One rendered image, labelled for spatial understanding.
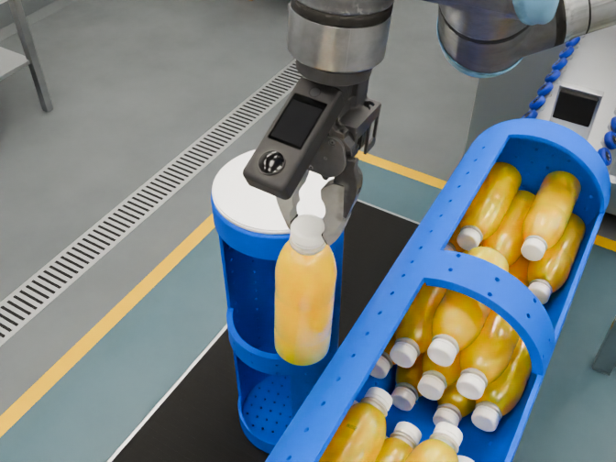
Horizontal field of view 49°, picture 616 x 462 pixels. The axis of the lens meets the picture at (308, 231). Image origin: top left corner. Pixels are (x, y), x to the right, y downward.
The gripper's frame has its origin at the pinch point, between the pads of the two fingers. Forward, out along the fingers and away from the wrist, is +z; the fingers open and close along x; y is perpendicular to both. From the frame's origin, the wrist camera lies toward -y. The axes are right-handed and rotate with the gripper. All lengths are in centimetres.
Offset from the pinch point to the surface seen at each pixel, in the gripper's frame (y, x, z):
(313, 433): -7.6, -6.9, 23.6
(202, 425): 41, 47, 128
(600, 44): 166, -16, 38
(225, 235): 37, 35, 44
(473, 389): 14.7, -21.6, 30.4
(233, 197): 42, 37, 39
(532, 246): 46, -21, 27
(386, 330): 10.2, -8.5, 21.3
